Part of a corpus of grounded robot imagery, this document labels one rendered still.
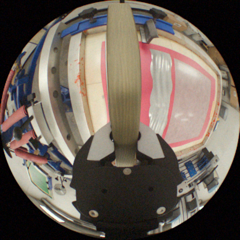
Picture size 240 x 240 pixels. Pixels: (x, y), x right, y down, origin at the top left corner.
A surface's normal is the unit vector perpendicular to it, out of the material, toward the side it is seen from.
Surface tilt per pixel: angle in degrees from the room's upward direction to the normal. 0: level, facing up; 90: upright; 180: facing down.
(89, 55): 0
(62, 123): 90
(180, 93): 0
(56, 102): 90
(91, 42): 0
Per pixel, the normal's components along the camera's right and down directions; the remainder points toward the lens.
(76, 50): -0.02, 0.45
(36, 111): 1.00, -0.03
